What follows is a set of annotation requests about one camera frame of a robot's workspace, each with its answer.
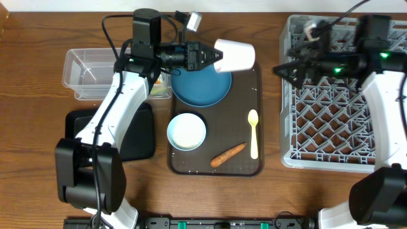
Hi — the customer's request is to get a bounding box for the pink white cup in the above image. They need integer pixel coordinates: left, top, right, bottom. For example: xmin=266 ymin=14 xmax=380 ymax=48
xmin=214 ymin=39 xmax=256 ymax=73

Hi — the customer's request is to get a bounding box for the dark blue plate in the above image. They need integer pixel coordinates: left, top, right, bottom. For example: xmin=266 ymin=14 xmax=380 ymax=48
xmin=170 ymin=66 xmax=232 ymax=108

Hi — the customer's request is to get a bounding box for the green orange snack wrapper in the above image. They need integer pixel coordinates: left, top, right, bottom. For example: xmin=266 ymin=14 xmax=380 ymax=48
xmin=149 ymin=73 xmax=168 ymax=97

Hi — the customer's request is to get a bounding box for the pale yellow spoon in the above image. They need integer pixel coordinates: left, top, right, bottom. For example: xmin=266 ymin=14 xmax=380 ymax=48
xmin=248 ymin=109 xmax=259 ymax=159

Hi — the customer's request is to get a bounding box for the light blue bowl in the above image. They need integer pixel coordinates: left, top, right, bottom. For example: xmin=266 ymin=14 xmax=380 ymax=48
xmin=167 ymin=113 xmax=207 ymax=151

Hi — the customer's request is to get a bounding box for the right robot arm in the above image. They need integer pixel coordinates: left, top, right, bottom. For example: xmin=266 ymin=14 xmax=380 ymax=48
xmin=273 ymin=15 xmax=406 ymax=228

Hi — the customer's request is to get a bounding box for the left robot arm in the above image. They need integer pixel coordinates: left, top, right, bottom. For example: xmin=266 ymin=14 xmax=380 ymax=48
xmin=55 ymin=8 xmax=223 ymax=228

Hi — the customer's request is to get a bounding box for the grey dishwasher rack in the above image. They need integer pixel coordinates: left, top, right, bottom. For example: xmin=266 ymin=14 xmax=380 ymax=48
xmin=279 ymin=15 xmax=406 ymax=174

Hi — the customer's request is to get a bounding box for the dark brown serving tray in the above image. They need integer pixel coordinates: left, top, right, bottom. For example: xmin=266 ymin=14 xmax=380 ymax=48
xmin=167 ymin=63 xmax=264 ymax=177

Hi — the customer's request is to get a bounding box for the black plastic bin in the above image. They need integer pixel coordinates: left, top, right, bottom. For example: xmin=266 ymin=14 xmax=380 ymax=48
xmin=65 ymin=102 xmax=156 ymax=162

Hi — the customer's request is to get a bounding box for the orange carrot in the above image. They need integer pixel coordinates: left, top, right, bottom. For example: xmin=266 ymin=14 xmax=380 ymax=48
xmin=210 ymin=143 xmax=246 ymax=168

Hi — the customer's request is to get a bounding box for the clear plastic bin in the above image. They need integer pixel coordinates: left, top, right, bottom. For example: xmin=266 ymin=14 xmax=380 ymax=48
xmin=62 ymin=47 xmax=174 ymax=101

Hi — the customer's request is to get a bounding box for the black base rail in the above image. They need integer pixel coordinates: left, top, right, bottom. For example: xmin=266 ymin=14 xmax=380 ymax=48
xmin=62 ymin=216 xmax=319 ymax=229

